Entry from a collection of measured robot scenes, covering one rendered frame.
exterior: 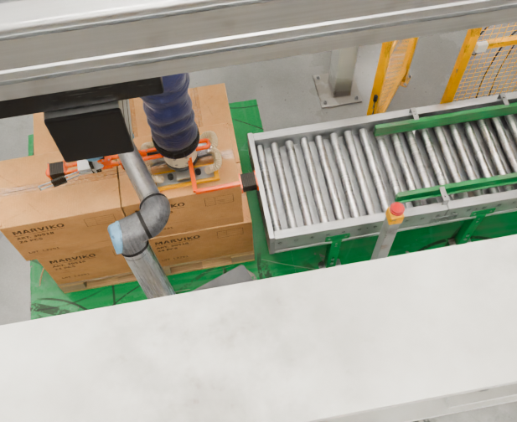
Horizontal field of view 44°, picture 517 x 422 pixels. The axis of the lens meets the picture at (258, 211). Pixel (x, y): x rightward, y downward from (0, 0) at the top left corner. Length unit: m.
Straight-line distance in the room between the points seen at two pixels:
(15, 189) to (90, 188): 0.38
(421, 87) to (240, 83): 1.32
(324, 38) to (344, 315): 0.41
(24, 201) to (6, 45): 2.63
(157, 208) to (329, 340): 1.95
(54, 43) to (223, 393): 0.45
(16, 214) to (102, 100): 2.53
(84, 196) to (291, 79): 2.08
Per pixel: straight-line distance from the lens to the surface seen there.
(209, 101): 4.01
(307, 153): 3.77
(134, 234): 2.42
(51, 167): 3.26
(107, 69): 0.81
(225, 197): 3.27
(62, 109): 0.88
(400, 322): 0.54
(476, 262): 0.57
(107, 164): 3.20
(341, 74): 4.52
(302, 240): 3.55
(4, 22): 0.77
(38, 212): 3.33
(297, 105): 4.66
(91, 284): 4.12
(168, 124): 2.85
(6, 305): 4.26
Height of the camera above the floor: 3.72
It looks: 62 degrees down
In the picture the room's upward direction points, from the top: 2 degrees counter-clockwise
